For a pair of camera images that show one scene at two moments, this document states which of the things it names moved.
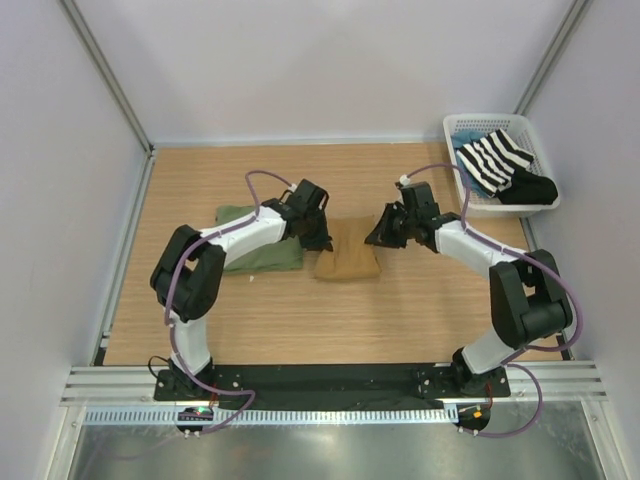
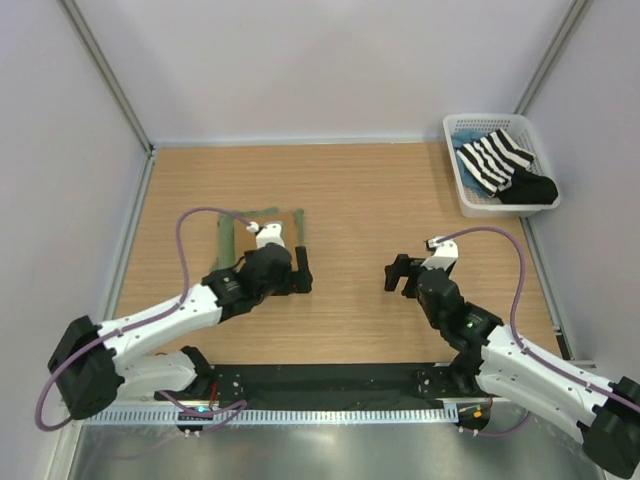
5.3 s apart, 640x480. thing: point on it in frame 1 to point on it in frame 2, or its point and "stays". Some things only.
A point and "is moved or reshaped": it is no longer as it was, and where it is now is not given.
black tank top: (528, 188) stays
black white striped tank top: (491, 160) stays
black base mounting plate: (331, 386) stays
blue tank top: (465, 137) stays
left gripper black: (322, 240) to (296, 281)
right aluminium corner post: (554, 54) stays
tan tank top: (350, 258) is moved or reshaped
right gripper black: (383, 235) to (402, 266)
